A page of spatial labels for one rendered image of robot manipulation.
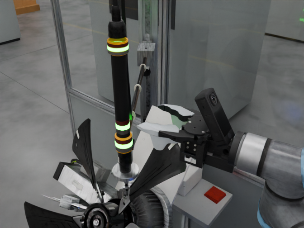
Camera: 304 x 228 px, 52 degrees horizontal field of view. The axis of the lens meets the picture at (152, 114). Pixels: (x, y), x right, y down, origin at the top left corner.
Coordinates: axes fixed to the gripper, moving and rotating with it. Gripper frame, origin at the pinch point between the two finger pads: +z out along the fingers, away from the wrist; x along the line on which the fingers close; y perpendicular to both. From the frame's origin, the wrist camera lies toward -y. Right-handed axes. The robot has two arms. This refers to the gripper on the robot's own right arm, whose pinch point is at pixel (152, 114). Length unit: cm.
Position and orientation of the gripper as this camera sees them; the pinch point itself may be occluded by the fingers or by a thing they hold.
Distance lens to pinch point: 68.3
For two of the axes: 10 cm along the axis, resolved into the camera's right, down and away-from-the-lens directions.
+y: 0.0, 8.5, 5.3
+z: -8.7, -2.6, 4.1
